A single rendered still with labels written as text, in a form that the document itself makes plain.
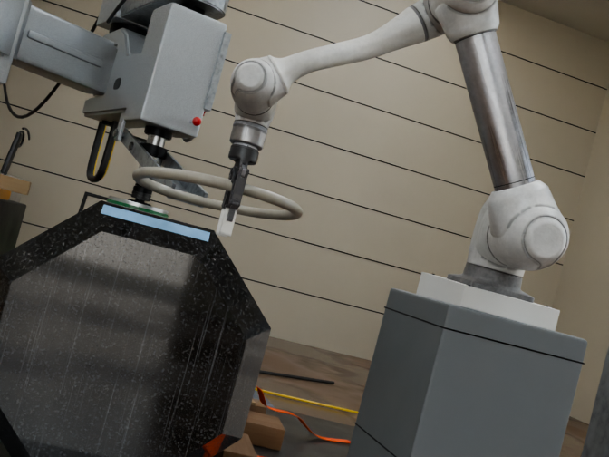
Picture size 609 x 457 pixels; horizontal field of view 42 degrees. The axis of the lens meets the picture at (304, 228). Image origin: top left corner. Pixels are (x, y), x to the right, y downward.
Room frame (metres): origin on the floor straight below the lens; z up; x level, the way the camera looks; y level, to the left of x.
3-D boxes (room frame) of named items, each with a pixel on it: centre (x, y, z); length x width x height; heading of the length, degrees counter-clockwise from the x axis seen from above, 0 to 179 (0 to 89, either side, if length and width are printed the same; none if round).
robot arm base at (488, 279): (2.18, -0.52, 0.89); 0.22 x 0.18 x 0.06; 15
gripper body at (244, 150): (2.05, 0.20, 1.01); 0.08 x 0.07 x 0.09; 16
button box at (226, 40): (2.82, 0.45, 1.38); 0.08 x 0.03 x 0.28; 30
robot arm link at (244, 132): (2.05, 0.20, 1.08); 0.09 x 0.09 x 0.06
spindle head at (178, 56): (2.89, 0.63, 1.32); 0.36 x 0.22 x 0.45; 30
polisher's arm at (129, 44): (3.17, 0.77, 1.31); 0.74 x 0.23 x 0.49; 30
